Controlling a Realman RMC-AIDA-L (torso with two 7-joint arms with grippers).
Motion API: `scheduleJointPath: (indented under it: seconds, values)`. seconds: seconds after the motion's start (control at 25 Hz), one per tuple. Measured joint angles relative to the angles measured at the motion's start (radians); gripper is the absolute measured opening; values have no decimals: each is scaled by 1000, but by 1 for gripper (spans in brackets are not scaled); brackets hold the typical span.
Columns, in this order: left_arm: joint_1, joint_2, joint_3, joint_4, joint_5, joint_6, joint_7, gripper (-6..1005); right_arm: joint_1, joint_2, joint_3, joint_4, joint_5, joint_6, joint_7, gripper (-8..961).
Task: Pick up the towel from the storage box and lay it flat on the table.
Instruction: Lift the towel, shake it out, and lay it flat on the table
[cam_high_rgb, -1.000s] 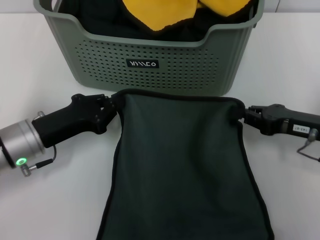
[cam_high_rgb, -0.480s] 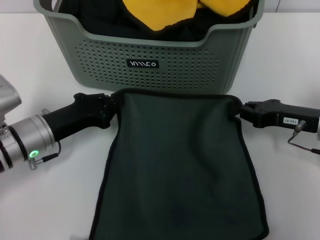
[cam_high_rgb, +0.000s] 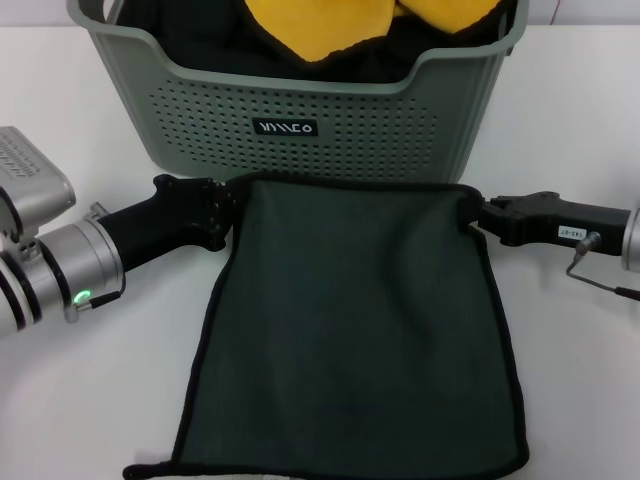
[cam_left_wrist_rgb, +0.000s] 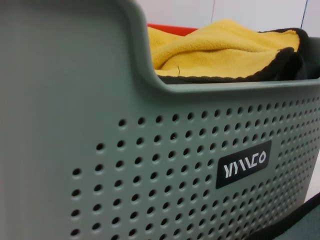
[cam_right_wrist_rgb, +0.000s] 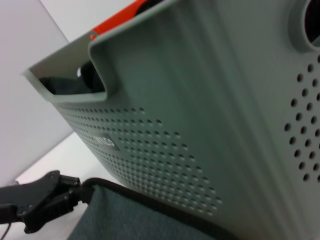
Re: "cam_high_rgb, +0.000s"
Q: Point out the grey-green perforated plastic basket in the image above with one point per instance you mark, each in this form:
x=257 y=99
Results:
x=200 y=100

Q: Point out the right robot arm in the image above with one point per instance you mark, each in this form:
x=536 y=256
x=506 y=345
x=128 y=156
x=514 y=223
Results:
x=632 y=240

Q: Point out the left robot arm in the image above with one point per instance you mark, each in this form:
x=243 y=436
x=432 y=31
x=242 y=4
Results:
x=75 y=260

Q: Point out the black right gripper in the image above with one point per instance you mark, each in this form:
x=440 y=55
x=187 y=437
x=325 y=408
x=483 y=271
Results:
x=570 y=222

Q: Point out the dark green towel black edge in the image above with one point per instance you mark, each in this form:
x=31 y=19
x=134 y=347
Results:
x=350 y=300

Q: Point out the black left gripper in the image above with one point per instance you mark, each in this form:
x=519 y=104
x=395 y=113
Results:
x=165 y=215

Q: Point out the left wrist grey elbow connector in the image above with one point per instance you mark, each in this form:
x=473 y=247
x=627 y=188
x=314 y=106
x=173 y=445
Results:
x=96 y=210

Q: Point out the yellow towel with black edge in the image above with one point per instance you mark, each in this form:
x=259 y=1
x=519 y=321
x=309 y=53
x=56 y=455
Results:
x=310 y=25
x=445 y=12

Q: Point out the black cloth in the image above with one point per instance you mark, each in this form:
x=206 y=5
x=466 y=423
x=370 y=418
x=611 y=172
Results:
x=360 y=65

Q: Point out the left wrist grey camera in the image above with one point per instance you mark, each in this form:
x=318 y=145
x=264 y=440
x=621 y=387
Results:
x=30 y=170

